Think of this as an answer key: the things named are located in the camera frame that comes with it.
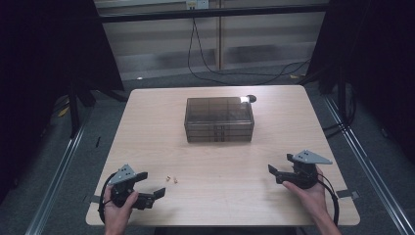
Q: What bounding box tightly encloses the black floor cable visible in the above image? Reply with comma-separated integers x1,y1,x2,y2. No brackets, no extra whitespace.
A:
192,18,311,76
187,18,288,87

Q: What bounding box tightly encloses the translucent brown drawer box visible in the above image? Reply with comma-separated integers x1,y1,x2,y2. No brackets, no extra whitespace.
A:
184,96,255,144

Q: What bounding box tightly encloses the person's right hand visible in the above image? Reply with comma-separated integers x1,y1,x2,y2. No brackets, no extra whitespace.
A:
282,165,329,219

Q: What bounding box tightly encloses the white wall outlet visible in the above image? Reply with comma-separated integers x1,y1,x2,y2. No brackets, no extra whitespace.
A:
185,0,209,10

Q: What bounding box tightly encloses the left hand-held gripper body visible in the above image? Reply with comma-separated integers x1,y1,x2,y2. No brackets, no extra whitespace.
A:
110,164,155,210

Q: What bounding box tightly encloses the black horizontal bar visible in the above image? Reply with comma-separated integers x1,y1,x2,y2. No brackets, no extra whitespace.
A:
97,4,330,24

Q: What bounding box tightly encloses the right hand-held gripper black cable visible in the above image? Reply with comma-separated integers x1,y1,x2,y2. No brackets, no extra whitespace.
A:
314,172,341,227

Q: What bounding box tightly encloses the beige vertical post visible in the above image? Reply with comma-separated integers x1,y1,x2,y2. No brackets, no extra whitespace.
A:
216,0,226,71

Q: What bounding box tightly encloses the black metal stand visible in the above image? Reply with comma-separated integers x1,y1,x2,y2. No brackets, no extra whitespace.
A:
67,79,96,139
336,63,349,129

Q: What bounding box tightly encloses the black curtain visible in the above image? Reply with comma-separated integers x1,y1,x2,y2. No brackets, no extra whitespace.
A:
0,0,125,205
305,0,415,165

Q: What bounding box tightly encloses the grey tape strip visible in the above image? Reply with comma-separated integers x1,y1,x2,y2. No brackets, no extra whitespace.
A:
83,194,102,205
336,189,360,200

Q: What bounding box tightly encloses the black cable bundle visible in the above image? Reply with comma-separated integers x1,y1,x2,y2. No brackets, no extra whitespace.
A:
322,83,357,139

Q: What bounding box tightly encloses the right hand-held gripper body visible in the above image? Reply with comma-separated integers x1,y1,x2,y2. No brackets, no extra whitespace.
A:
276,149,333,190

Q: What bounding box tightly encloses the metal floor rail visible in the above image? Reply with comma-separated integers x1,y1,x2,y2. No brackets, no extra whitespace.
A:
24,107,96,235
322,94,415,235

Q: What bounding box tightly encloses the person's left hand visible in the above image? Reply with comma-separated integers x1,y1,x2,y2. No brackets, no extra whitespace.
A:
103,187,140,229

